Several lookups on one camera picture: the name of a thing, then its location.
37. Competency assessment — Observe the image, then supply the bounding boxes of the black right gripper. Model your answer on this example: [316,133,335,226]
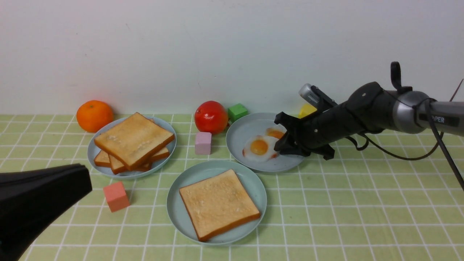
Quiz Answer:
[274,103,363,160]

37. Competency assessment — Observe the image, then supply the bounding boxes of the fried egg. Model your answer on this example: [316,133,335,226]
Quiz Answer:
[242,135,278,162]
[265,125,286,140]

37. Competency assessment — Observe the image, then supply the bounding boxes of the toast slice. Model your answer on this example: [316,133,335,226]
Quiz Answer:
[109,147,170,175]
[179,169,262,243]
[94,112,175,171]
[94,150,153,172]

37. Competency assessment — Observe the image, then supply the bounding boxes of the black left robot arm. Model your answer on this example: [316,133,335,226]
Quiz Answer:
[0,163,92,261]

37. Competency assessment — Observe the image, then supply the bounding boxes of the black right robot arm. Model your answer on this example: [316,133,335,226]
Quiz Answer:
[274,82,464,160]

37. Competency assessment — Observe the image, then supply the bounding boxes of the yellow cube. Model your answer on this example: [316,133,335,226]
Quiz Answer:
[298,104,317,119]

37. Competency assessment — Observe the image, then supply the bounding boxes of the grey plate with eggs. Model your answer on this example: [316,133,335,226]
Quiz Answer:
[226,113,304,172]

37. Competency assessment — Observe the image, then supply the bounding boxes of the green cube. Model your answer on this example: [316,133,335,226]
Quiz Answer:
[227,103,249,123]

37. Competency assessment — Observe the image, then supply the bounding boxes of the red tomato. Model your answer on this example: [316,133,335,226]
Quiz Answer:
[194,100,229,135]

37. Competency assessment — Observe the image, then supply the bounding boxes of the pink cube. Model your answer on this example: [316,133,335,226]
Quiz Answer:
[195,132,212,155]

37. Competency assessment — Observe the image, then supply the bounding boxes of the light blue front plate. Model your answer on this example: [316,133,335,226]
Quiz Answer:
[166,160,267,246]

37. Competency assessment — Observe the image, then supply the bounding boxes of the salmon red cube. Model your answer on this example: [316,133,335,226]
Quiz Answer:
[103,181,131,213]

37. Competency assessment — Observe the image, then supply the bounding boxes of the orange fruit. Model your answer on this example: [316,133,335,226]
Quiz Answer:
[76,100,114,133]

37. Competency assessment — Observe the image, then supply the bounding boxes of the blue plate with bread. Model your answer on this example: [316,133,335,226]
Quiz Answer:
[87,116,177,180]

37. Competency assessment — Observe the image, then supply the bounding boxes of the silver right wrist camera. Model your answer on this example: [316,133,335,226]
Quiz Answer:
[298,84,337,111]

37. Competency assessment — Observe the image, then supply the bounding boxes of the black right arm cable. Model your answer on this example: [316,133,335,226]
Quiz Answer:
[344,62,464,191]

